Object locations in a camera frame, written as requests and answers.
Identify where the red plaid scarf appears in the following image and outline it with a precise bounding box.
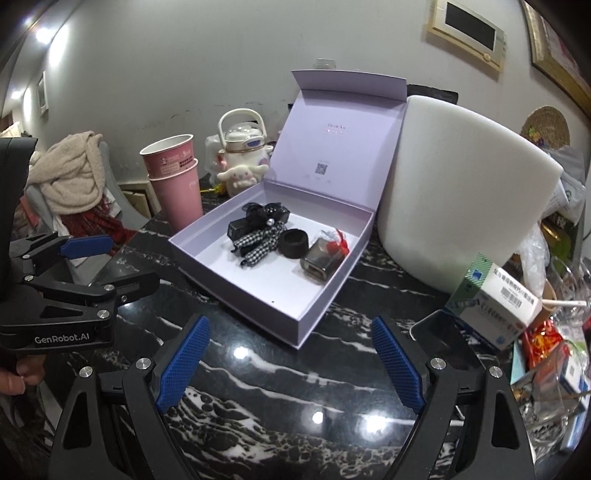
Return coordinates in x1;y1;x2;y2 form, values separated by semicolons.
60;203;137;252

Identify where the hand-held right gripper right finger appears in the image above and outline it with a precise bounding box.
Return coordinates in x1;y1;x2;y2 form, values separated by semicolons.
372;315;536;480

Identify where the black round hair band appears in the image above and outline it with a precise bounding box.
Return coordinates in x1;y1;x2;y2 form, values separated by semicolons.
278;228;310;259

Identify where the clear glass cup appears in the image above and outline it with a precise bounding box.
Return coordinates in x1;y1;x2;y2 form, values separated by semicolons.
519;355;585;444

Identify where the red packet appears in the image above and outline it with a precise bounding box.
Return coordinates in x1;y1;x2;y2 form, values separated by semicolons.
524;320;566;365

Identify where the plain pink paper cup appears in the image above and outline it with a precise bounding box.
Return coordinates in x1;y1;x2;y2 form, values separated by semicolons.
148;158;205;232

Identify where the white cartoon kettle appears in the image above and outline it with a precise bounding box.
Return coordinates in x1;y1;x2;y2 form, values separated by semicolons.
217;108;274;169

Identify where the gold picture frame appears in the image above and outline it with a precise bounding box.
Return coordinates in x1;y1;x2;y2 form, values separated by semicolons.
519;0;591;104

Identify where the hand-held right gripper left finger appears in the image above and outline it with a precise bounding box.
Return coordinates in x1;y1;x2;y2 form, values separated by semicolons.
48;314;212;480

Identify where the beige fleece blanket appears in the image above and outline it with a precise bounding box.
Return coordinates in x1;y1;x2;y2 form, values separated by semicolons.
28;131;105;217

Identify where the black white checkered hair bow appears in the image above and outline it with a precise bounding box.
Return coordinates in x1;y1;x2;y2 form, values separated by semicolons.
231;224;283;268

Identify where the lavender gift box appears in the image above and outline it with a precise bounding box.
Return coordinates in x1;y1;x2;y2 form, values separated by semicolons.
168;69;408;349

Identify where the pink paper cup red band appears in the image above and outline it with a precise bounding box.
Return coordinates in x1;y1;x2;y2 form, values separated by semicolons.
140;134;197;178

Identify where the small wall frame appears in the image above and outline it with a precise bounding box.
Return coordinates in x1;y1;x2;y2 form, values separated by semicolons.
36;71;49;116

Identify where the clear plastic bag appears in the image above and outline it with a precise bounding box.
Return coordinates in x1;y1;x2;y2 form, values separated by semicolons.
515;222;555;278

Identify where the long black lipstick box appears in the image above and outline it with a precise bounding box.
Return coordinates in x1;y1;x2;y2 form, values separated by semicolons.
227;208;291;238

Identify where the light blue small box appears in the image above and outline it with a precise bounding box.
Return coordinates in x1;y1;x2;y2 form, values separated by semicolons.
556;353;591;402

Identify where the white plastic bag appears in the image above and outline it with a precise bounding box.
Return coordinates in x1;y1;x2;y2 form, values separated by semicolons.
542;145;591;227

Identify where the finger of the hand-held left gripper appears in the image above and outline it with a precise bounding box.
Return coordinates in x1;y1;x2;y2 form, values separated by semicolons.
25;271;160;324
9;233;116;278

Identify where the beige wooden panel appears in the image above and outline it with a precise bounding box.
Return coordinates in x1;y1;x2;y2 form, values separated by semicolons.
117;180;160;220

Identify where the person's left hand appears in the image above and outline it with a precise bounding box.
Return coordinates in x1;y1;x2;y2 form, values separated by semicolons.
0;357;47;395

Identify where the green white medicine box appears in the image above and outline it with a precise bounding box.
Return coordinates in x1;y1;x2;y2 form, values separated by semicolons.
444;253;543;352

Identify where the round woven wall ornament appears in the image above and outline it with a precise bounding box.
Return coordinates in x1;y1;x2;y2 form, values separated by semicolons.
522;106;571;148

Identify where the grey chair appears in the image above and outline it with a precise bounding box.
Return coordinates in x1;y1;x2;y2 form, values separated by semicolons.
23;141;148;259

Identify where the white chair back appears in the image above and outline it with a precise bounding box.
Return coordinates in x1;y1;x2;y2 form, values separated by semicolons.
376;95;565;294

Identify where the small red bow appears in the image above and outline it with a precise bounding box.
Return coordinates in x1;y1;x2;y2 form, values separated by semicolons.
330;227;352;254

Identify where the black appliance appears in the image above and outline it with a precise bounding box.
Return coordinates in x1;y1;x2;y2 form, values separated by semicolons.
406;84;460;106

